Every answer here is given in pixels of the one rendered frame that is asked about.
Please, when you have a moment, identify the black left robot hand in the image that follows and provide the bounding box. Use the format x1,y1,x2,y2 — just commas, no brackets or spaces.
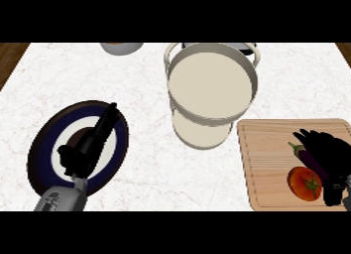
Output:
56,101,121,180

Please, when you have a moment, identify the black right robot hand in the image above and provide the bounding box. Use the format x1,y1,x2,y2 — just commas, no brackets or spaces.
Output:
291,128,351,207

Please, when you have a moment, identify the purple eggplant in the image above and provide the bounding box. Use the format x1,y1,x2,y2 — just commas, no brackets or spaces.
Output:
286,141,331,183

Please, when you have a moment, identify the wooden cutting board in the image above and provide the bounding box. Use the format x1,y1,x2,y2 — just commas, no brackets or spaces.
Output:
236,118,351,212

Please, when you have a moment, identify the cream tiered basket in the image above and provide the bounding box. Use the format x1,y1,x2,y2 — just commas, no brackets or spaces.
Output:
162,42,263,151

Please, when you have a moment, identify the blue and white plate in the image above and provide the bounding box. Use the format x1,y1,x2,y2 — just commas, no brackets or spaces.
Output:
27,99,130,197

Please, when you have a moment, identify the red tomato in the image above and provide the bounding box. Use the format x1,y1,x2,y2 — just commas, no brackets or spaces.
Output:
286,166,323,202

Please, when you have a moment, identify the grey bowl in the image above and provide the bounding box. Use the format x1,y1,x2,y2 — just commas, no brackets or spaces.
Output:
99,42,145,57

